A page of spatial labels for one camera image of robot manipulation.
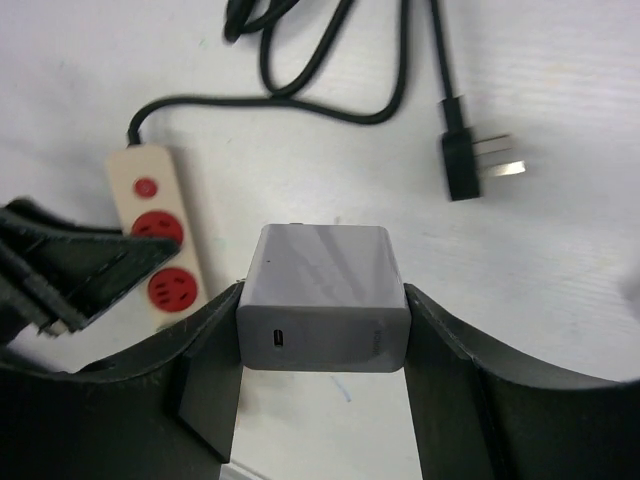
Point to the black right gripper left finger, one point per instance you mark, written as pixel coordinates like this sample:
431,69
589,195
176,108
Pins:
164,408

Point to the beige power strip red sockets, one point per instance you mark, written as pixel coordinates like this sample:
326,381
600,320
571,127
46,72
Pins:
149,203

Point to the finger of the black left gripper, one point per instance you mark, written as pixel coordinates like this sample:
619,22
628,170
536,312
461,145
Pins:
60,277

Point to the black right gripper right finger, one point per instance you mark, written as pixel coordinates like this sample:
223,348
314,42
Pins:
482,409

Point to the large white charger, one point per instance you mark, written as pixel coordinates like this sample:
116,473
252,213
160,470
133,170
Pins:
323,298

